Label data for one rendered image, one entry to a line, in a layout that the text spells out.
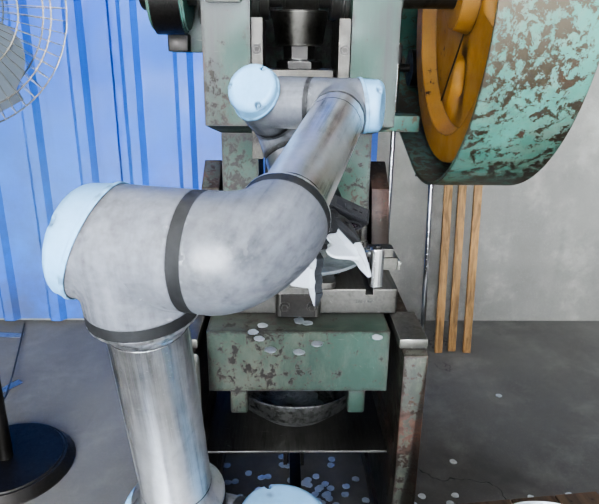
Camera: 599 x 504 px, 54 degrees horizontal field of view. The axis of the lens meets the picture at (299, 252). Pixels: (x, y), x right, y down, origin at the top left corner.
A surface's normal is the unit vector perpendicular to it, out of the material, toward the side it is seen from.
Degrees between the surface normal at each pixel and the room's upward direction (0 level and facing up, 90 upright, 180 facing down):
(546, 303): 90
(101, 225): 54
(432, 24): 82
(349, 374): 90
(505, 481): 0
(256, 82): 62
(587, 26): 101
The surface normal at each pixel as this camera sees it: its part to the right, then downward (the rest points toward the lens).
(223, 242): 0.17, -0.15
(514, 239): 0.02, 0.33
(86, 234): -0.23, -0.12
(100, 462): 0.01, -0.95
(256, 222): 0.35, -0.40
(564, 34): 0.02, 0.54
